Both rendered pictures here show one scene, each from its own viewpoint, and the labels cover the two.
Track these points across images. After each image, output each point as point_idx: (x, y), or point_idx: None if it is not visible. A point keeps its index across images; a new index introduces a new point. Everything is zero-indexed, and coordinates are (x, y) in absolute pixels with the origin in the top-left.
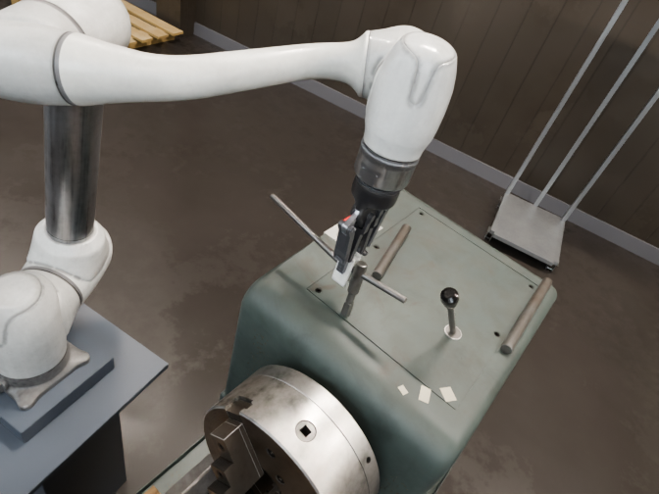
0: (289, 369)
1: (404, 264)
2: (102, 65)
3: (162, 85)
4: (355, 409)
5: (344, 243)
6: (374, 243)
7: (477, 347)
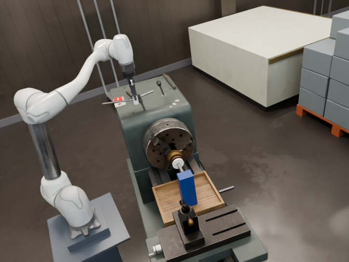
0: (149, 126)
1: None
2: (70, 89)
3: (82, 83)
4: None
5: (134, 89)
6: (126, 99)
7: (170, 92)
